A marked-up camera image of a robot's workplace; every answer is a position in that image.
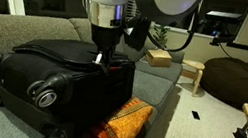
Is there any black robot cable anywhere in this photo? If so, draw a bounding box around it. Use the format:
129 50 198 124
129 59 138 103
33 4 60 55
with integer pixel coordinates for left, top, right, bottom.
144 0 201 57

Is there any orange patterned pillow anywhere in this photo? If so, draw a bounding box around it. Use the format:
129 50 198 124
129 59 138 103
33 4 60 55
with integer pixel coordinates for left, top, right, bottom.
86 90 156 138

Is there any small wooden stool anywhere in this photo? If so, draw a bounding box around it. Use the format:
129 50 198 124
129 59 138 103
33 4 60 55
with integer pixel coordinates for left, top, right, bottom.
177 58 207 98

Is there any black stand camera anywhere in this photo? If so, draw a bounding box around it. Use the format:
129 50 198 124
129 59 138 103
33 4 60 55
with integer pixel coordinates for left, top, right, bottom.
195 7 246 51

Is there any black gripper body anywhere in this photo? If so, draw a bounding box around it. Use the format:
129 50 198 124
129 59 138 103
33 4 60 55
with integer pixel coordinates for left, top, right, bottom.
86 22 126 56

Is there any black phone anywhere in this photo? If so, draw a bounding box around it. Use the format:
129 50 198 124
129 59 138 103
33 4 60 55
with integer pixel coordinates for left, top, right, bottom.
190 110 202 121

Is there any black fabric wheeled suitcase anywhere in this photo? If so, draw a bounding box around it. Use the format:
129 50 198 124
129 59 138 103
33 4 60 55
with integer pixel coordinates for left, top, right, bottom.
0 26 141 138

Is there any green potted plant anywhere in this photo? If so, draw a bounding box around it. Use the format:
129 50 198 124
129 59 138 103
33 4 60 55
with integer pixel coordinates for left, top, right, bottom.
149 23 172 51

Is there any grey fabric sofa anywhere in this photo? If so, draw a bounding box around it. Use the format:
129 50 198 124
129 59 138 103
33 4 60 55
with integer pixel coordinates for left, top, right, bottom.
0 0 190 138

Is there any wooden box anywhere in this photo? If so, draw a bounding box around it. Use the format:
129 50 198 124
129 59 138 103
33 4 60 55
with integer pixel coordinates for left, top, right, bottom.
144 47 175 70

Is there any dark beanbag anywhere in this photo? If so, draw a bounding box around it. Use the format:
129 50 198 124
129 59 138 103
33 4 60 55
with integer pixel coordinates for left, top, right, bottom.
196 52 248 113

